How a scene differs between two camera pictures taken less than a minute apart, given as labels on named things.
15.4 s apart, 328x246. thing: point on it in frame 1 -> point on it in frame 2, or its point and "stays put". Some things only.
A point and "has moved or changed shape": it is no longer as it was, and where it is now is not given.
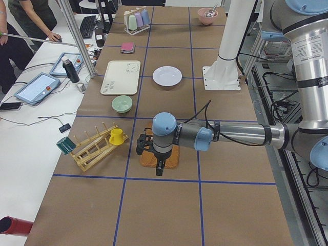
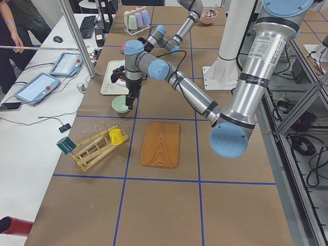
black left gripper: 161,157 -> 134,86
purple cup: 139,20 stays put
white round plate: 167,76 has moved or changed shape
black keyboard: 86,26 stays put
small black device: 64,127 stays put
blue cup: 145,17 stays put
